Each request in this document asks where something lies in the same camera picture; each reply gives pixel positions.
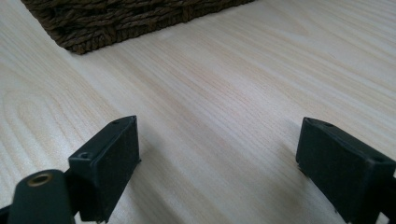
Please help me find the dark brown woven basket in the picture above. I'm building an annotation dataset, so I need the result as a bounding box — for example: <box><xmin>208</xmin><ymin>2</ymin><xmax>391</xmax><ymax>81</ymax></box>
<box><xmin>20</xmin><ymin>0</ymin><xmax>257</xmax><ymax>56</ymax></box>

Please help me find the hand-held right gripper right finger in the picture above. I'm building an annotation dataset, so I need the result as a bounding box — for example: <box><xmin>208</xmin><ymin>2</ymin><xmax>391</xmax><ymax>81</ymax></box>
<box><xmin>295</xmin><ymin>117</ymin><xmax>396</xmax><ymax>224</ymax></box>

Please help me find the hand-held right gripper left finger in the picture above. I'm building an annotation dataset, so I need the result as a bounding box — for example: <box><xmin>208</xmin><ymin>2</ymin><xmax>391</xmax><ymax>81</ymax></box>
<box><xmin>68</xmin><ymin>115</ymin><xmax>142</xmax><ymax>224</ymax></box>

